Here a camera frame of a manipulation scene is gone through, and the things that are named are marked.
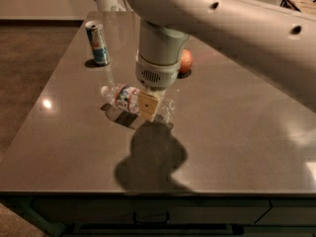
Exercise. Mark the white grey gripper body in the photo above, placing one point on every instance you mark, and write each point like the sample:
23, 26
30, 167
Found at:
157, 75

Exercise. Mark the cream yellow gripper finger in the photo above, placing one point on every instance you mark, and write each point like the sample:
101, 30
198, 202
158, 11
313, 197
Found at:
149, 101

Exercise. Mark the clear plastic water bottle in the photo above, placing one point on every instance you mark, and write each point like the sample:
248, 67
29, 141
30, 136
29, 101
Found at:
124, 98

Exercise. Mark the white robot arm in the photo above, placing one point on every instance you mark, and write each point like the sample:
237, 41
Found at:
274, 42

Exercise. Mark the blue silver redbull can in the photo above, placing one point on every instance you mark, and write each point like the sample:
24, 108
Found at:
95, 34

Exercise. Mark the red apple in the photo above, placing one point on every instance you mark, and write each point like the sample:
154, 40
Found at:
186, 61

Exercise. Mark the dark drawer handle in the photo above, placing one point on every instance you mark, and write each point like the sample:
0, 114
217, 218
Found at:
147, 217

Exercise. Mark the black wire basket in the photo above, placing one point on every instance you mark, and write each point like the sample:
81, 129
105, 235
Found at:
303, 6

